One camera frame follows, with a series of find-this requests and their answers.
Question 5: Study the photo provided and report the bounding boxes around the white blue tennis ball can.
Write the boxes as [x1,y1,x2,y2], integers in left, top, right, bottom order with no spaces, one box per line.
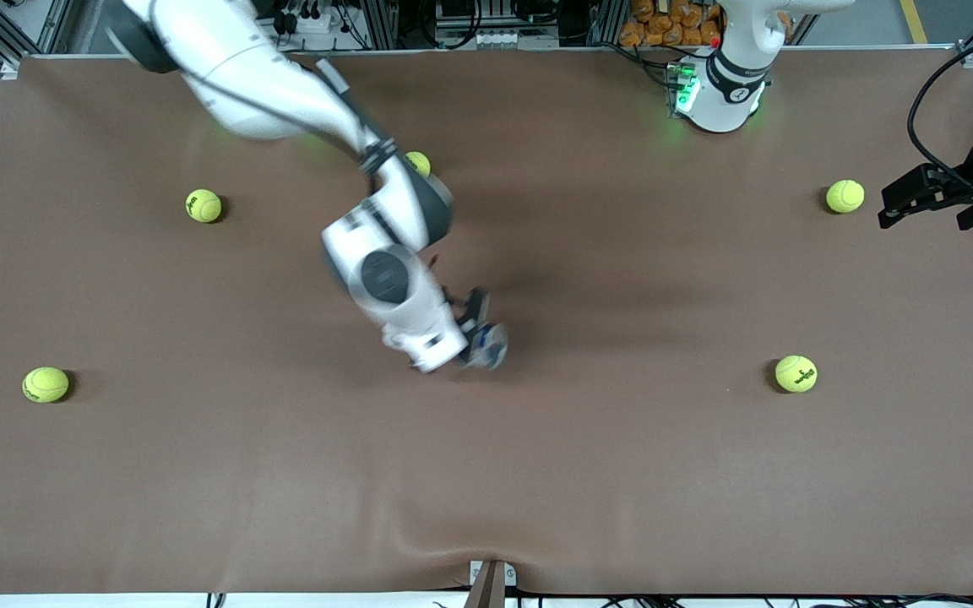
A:
[463,321,509,371]

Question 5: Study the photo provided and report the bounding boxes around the brown table mat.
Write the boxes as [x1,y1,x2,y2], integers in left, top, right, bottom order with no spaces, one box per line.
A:
[0,46,973,596]

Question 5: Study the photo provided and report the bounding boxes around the grey electronics unit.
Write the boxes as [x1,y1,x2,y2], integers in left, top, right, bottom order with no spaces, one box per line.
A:
[434,0,562,50]

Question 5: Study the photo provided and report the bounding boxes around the pile of orange items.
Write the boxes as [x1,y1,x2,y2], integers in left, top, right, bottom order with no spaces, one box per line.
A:
[619,0,724,48]

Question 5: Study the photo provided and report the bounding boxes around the white power strip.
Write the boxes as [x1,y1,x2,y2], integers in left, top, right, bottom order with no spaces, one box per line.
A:
[280,7,348,35]

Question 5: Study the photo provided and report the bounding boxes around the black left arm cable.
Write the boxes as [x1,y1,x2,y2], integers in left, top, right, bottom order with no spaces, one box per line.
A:
[908,28,973,193]

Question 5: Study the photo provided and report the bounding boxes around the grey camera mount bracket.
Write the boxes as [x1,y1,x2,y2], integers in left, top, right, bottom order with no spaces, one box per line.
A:
[468,559,518,608]

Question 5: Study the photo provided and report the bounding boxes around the aluminium frame post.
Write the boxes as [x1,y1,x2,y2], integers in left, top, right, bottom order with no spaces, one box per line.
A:
[588,0,622,47]
[364,0,399,50]

